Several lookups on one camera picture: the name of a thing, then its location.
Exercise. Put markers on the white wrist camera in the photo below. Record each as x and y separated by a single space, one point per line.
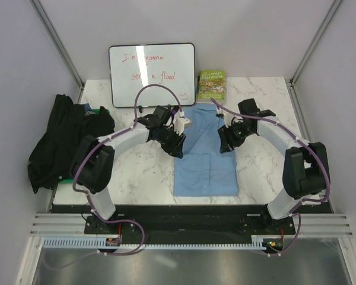
227 117
180 123

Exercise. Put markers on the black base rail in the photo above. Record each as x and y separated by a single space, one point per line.
191 223

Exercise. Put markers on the green plastic bin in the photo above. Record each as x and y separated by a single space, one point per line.
88 111

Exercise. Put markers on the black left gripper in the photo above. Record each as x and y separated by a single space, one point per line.
175 149

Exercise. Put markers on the right aluminium frame post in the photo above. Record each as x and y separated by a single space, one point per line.
320 32

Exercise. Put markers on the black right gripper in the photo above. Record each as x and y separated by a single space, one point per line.
226 144

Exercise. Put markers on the aluminium frame post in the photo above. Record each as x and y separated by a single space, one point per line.
55 38
320 32

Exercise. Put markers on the left aluminium frame post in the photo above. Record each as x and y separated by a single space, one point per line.
55 38

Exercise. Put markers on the small whiteboard with stand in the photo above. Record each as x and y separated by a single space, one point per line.
152 75

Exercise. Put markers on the black long sleeve shirt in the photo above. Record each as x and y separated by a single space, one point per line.
52 156

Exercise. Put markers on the purple marker pen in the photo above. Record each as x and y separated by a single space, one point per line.
173 113

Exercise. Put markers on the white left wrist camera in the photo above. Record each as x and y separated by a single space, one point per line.
180 123

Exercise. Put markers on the white slotted cable duct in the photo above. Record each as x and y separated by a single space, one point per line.
102 243

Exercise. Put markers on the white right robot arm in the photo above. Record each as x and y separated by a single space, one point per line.
305 176

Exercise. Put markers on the light blue long sleeve shirt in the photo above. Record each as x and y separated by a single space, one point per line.
203 171

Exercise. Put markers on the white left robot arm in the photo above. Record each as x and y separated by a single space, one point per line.
93 162

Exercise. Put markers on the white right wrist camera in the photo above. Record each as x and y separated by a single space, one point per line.
227 117

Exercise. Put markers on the green treehouse book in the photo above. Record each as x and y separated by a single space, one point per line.
211 85

